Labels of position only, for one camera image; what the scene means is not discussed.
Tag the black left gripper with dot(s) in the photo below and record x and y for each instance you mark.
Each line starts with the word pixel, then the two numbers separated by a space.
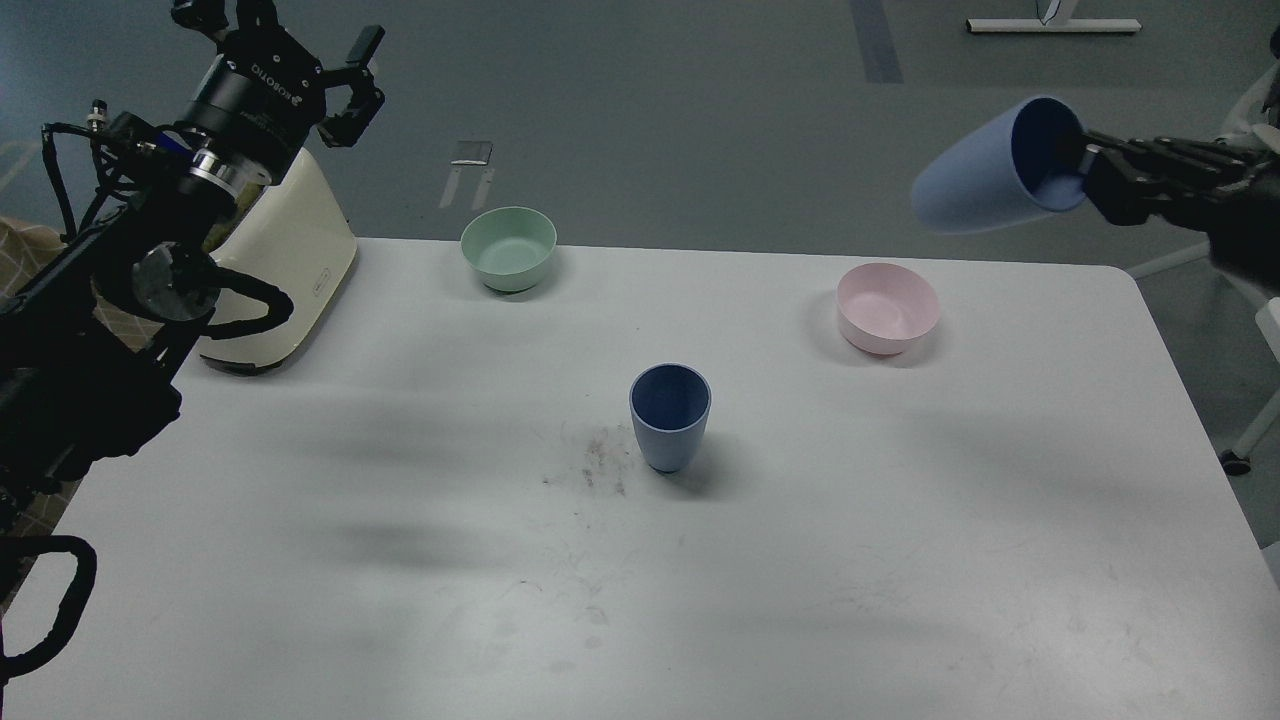
pixel 265 91

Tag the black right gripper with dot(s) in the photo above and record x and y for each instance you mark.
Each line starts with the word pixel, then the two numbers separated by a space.
pixel 1203 186

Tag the blue cup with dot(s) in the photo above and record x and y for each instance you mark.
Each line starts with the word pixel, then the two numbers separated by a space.
pixel 670 408
pixel 1007 172

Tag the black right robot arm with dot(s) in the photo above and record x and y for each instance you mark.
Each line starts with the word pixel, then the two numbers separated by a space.
pixel 1251 255

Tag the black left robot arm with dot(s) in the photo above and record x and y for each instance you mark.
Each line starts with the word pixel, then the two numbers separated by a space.
pixel 213 235

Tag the cream white toaster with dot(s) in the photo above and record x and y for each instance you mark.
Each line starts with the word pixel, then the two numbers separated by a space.
pixel 296 237

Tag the white stand base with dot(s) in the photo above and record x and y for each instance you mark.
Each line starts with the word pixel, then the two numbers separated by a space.
pixel 1057 18

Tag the pink bowl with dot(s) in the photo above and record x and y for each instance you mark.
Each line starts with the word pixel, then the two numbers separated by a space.
pixel 884 308

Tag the green bowl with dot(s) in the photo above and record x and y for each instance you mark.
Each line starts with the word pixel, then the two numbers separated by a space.
pixel 510 249

